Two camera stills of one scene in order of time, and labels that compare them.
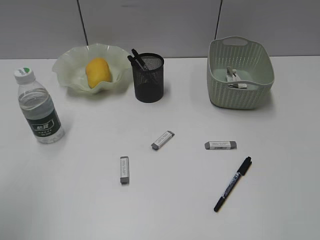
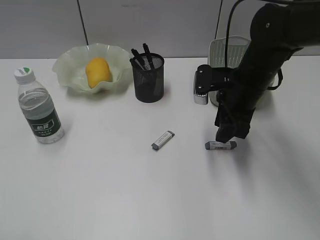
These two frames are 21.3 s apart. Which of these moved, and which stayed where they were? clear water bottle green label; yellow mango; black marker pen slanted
Moved: black marker pen slanted
Stayed: yellow mango; clear water bottle green label
